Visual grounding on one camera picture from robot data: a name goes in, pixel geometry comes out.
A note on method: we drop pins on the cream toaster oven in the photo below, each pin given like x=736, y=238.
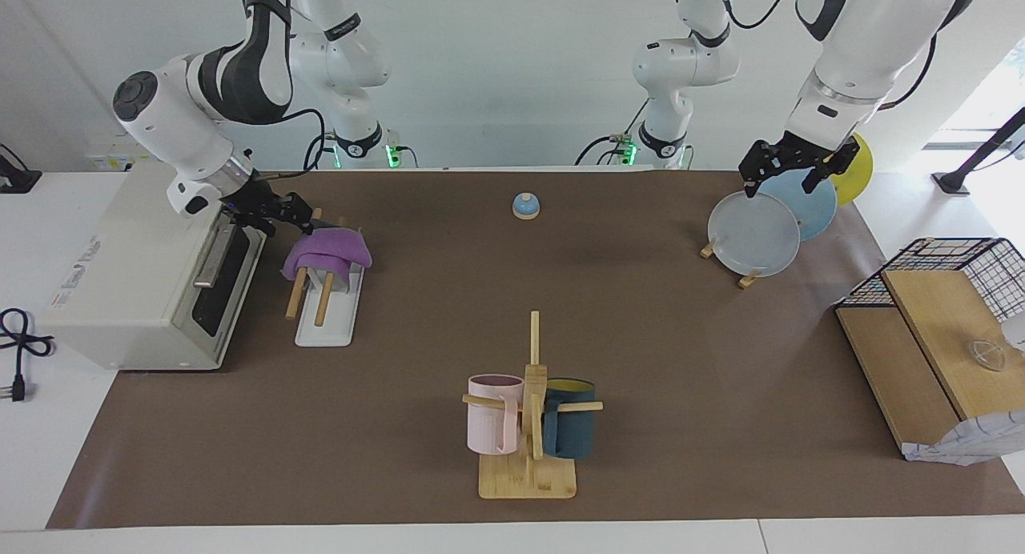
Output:
x=120, y=282

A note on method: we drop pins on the white patterned paper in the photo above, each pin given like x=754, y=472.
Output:
x=969, y=442

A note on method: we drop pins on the purple grey towel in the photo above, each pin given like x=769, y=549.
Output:
x=328, y=250

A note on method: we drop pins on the light wooden board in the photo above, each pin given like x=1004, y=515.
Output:
x=953, y=330

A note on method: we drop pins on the brown table mat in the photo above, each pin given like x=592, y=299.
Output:
x=400, y=426

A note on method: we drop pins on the pink mug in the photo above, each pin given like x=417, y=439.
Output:
x=488, y=422

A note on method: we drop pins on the clear glass piece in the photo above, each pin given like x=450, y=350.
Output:
x=986, y=354

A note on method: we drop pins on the blue service bell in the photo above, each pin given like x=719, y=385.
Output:
x=526, y=207

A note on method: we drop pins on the white power strip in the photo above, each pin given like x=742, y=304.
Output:
x=104, y=163

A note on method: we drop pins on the black desk mount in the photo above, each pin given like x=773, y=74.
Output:
x=16, y=178

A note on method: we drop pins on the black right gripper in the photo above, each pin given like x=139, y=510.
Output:
x=256, y=206

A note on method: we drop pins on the white wooden towel rack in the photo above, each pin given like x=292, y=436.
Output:
x=328, y=330

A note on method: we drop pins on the light blue plate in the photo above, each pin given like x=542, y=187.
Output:
x=810, y=214

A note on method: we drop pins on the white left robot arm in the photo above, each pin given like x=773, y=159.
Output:
x=873, y=34

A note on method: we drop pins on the wooden mug tree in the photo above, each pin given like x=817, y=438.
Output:
x=532, y=478

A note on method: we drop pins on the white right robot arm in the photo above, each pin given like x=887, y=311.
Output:
x=176, y=130

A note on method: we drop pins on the yellow plate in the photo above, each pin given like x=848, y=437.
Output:
x=857, y=178

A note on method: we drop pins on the grey plate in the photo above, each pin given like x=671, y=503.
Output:
x=757, y=238

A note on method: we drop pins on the wooden plate rack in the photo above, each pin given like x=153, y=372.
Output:
x=749, y=281

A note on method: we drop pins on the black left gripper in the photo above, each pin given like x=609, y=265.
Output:
x=797, y=155

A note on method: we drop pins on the dark teal mug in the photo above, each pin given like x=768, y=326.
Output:
x=572, y=434

